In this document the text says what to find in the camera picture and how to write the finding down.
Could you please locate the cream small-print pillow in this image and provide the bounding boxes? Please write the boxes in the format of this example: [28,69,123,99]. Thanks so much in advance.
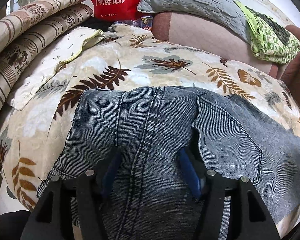
[7,27,104,111]

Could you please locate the grey quilted pillow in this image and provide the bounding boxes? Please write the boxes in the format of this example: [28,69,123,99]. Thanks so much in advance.
[137,0,251,43]

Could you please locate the brown striped floral roll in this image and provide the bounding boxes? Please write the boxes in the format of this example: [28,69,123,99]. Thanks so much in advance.
[0,0,86,53]

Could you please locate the green patterned folded cloth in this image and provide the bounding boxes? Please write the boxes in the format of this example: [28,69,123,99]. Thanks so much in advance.
[235,1,300,64]

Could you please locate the pink brown quilted bedding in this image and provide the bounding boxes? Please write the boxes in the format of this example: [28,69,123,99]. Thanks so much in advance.
[150,11,300,111]

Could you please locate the colourful snack packet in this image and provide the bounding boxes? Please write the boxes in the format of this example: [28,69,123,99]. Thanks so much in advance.
[114,16,153,31]

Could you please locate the grey-blue denim pants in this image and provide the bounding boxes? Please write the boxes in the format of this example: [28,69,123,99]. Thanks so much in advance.
[49,86,300,239]

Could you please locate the leaf-print beige blanket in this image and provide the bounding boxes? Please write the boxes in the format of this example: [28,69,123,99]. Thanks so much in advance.
[0,25,300,211]

